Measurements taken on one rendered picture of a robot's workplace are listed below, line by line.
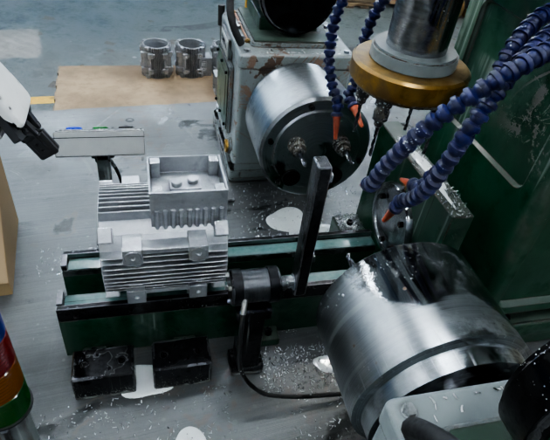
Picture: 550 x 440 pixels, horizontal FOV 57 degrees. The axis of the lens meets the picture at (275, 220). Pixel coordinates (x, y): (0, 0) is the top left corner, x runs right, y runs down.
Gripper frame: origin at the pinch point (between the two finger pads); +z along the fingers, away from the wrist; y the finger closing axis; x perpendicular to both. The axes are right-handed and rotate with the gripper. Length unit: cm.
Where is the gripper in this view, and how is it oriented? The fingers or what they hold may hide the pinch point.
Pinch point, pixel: (42, 144)
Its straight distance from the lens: 87.1
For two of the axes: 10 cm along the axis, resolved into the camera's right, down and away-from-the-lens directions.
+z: 3.9, 6.3, 6.7
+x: 8.9, -4.4, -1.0
